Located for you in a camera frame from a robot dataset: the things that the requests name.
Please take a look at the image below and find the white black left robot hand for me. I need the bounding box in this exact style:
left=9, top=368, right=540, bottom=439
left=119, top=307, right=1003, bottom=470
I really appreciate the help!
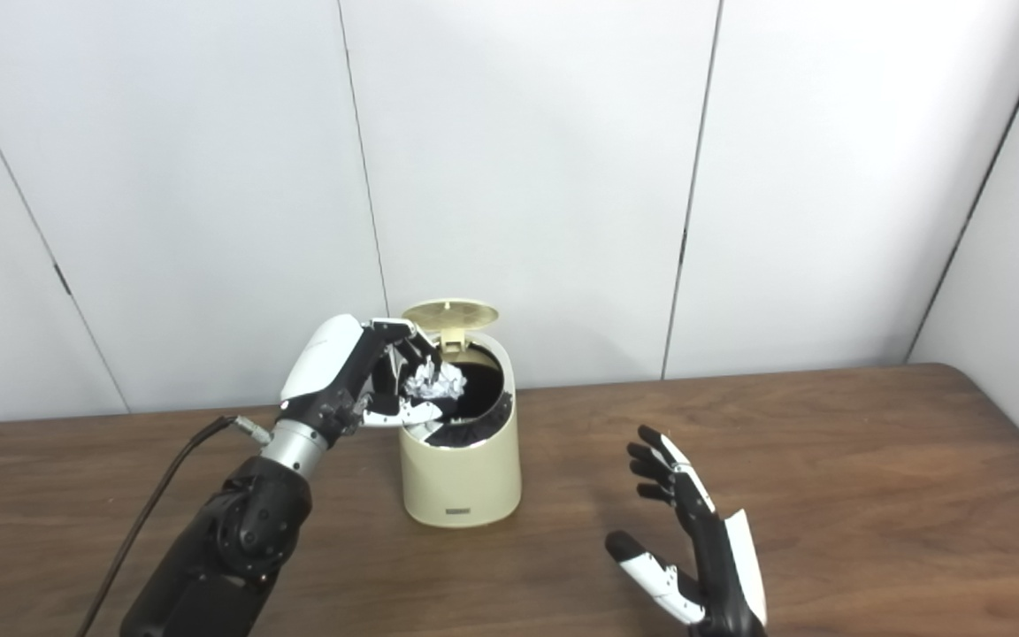
left=280, top=313, right=466, bottom=436

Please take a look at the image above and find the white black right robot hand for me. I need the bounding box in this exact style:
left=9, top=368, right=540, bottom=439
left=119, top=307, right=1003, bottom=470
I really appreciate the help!
left=605, top=426, right=769, bottom=637

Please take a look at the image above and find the white paper ball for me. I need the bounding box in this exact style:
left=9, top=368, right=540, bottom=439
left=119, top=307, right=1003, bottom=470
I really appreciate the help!
left=405, top=358, right=467, bottom=403

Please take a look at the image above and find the cream round bin lid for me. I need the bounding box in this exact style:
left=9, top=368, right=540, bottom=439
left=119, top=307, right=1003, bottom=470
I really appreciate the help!
left=402, top=299, right=500, bottom=355

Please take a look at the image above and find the cream-colored bin body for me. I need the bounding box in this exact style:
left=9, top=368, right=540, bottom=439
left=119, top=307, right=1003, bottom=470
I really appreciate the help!
left=399, top=332, right=523, bottom=529

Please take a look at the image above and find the black bin liner bag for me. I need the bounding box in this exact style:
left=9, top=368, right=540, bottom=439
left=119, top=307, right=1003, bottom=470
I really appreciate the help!
left=425, top=394, right=512, bottom=448

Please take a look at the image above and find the thick black left wrist cable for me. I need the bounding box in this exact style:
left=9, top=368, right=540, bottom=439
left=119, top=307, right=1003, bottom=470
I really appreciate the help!
left=76, top=414, right=273, bottom=637

